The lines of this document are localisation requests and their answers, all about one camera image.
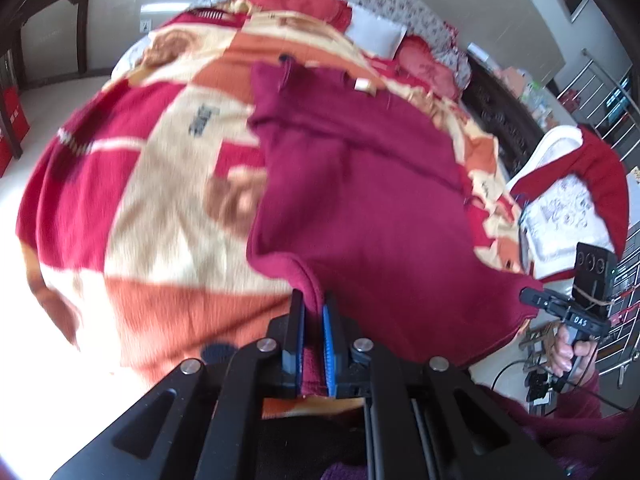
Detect red gift bag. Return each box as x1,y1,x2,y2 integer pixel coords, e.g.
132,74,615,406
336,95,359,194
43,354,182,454
0,85,30,178

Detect person's right hand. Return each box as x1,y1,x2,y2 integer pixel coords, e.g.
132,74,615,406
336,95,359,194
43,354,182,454
549,325,598,378

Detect maroon sweater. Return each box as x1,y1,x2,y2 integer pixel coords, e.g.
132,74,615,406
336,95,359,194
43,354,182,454
246,57,546,396

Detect white and red padded jacket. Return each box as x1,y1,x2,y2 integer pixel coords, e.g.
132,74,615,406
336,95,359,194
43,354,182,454
502,125,631,281

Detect dark wooden table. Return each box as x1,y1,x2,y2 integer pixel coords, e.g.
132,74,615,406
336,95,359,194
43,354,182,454
0,0,95,161

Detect carved wooden headboard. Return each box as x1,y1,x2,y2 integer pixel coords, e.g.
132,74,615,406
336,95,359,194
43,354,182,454
460,55,548,181

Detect metal rack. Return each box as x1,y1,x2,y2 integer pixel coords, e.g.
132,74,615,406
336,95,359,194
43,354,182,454
552,49,640,391

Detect black cable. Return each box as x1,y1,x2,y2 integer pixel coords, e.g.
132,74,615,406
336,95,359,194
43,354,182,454
490,357,633,413

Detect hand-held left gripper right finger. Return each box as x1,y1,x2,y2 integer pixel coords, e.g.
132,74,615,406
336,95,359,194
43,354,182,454
322,294,571,480

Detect packets on headboard ledge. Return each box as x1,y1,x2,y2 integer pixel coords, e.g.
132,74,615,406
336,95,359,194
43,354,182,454
500,67,556,128

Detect red and cream printed blanket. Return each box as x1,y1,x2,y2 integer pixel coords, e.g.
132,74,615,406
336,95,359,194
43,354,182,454
15,2,531,418

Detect small red heart pillow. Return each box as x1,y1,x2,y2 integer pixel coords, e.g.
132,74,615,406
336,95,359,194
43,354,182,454
395,36,461,101

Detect white pillow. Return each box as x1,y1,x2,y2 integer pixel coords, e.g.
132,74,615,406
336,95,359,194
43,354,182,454
345,6,408,58

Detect person's right forearm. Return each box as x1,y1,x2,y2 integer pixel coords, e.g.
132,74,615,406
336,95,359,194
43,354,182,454
475,372,640,480

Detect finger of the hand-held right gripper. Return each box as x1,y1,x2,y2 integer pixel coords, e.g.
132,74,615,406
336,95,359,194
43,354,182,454
519,287,553,312

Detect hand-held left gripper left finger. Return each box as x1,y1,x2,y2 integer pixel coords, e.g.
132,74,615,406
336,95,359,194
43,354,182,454
50,288,307,480

